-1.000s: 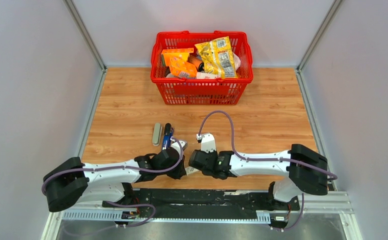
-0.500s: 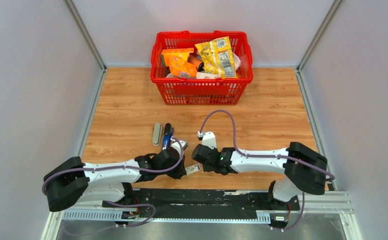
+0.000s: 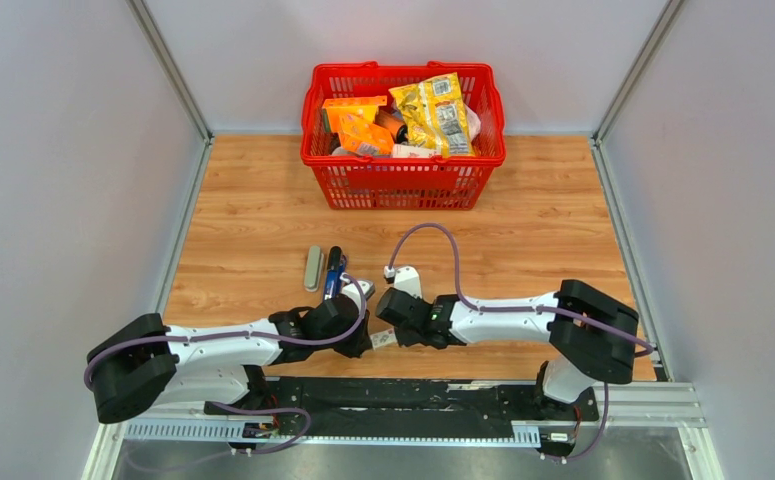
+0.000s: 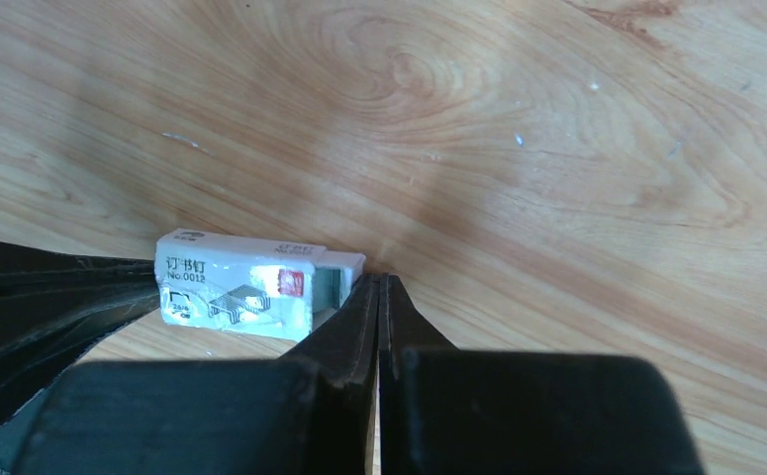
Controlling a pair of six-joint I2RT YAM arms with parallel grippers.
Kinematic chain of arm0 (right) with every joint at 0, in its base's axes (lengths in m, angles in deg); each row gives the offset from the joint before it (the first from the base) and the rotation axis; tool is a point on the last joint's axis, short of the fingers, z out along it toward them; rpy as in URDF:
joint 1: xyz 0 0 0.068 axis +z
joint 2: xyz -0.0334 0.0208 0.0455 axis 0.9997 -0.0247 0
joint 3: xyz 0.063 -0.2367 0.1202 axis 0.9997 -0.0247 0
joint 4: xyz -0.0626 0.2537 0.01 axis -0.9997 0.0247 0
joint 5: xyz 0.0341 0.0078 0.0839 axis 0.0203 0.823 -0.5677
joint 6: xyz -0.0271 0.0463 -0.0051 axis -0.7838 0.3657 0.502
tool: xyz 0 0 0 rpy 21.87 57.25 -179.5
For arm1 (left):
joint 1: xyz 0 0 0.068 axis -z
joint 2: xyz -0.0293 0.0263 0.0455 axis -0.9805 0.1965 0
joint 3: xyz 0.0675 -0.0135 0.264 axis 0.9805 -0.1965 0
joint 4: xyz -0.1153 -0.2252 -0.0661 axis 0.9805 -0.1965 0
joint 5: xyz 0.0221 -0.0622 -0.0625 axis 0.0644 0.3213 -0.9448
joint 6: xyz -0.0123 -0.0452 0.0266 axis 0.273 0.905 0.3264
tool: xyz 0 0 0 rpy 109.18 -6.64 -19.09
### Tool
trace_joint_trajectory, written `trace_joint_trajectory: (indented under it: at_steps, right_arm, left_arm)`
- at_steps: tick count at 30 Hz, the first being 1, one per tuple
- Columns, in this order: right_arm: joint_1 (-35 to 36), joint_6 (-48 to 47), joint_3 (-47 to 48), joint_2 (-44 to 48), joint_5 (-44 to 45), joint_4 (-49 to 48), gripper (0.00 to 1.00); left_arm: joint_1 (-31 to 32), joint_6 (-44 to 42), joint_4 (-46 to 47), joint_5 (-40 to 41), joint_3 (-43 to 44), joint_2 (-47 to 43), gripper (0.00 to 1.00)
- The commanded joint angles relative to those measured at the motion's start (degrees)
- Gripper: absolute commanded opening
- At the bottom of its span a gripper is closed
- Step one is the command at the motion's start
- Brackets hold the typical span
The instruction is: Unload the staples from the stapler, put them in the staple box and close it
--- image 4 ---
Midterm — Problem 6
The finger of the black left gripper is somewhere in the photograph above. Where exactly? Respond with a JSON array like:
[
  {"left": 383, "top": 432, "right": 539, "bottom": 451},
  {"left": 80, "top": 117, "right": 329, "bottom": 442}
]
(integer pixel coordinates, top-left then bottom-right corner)
[{"left": 0, "top": 241, "right": 159, "bottom": 427}]

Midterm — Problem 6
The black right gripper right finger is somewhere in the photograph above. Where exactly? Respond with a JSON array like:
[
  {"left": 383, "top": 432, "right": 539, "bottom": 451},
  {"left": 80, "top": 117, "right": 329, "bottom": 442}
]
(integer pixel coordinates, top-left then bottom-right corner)
[{"left": 378, "top": 275, "right": 704, "bottom": 474}]

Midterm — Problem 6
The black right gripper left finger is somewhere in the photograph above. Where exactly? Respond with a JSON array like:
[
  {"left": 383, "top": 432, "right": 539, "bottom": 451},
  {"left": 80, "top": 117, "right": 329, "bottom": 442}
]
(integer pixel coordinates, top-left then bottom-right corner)
[{"left": 13, "top": 275, "right": 379, "bottom": 474}]

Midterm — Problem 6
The white staple box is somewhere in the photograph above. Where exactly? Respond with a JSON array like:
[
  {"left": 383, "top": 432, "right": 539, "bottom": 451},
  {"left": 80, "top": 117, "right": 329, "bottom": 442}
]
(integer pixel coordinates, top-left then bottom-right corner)
[{"left": 154, "top": 229, "right": 327, "bottom": 341}]

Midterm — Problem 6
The white staple box tray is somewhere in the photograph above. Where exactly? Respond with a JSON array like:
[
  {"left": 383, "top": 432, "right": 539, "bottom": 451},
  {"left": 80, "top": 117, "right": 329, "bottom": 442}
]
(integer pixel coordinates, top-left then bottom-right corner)
[{"left": 312, "top": 250, "right": 366, "bottom": 330}]

